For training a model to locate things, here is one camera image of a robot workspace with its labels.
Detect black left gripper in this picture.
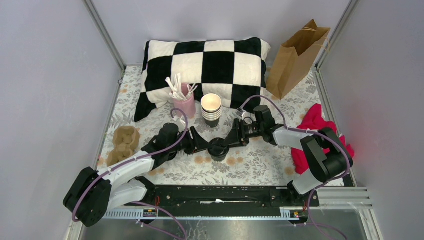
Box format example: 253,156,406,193
167,126,212,155

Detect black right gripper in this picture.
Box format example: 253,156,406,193
222,118,264,149

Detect black cup lid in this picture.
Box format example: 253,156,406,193
207,137,229,162

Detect brown cardboard cup carrier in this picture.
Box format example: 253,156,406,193
106,126,140,167

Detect brown paper bag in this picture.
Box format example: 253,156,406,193
266,19,331,100

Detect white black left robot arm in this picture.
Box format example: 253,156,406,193
63,123,211,227

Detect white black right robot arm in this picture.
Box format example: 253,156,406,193
217,105,353,206

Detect pink cup holder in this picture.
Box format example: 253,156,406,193
172,83,197,119

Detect floral table mat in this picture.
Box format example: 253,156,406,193
98,66,321,186

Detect stack of paper cups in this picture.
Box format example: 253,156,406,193
200,93,222,128

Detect white wrapped straws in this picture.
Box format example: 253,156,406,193
165,73,198,101

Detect black white checkered pillow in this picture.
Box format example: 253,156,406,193
133,37,271,122

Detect red cloth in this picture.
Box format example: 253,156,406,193
291,103,338,175

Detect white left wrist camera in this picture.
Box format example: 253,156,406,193
172,115,186,132

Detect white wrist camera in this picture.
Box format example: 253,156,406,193
172,115,186,132
236,108,247,120

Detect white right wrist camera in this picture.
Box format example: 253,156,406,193
236,108,247,120

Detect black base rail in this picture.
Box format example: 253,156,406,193
141,185,320,218

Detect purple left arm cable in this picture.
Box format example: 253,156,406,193
71,107,190,223

